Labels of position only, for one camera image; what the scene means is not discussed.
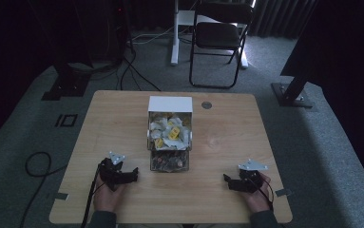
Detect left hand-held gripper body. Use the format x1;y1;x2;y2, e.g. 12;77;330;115
98;151;134;192

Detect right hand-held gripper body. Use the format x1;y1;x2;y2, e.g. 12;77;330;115
232;159;270;194

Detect person's right hand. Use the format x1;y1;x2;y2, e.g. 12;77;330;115
240;172;275;214

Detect person's left hand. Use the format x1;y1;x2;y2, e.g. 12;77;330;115
92;176;127;213

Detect clear drawer with small pieces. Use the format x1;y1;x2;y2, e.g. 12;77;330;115
149;149;190;173

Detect heap of small dark pieces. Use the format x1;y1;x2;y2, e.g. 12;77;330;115
151;150;189;171

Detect pile of white yellow packets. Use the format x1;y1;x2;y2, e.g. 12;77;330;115
149;114;191;150

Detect clear drawer with packets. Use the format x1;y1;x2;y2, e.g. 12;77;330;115
146;111;193;152

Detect black slanted stand with base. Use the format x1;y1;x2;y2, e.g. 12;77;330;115
271;67;315;109

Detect black stand with flat base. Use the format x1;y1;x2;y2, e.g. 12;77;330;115
41;61;92;102

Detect black folding chair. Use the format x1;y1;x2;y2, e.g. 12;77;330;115
188;1;256;90

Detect dark curtain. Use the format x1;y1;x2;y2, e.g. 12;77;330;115
251;0;318;40

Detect right hand-held gripper cable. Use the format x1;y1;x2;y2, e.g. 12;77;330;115
257;176;276;212

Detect hand-held gripper cable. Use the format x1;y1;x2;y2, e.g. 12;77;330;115
80;162;104;228
257;176;276;212

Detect left hand-held gripper cable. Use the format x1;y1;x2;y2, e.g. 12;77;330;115
80;162;104;228

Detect black looped floor cable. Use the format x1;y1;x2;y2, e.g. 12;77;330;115
18;151;68;228

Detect black floor cables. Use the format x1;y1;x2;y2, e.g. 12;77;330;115
115;44;163;93

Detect white floor cable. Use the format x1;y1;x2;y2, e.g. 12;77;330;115
131;26;175;46

